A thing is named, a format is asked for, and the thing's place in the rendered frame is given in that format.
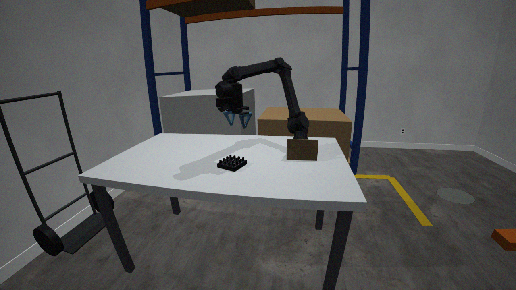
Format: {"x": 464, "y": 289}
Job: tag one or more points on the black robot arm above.
{"x": 297, "y": 122}

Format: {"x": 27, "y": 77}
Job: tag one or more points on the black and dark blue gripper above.
{"x": 234, "y": 111}

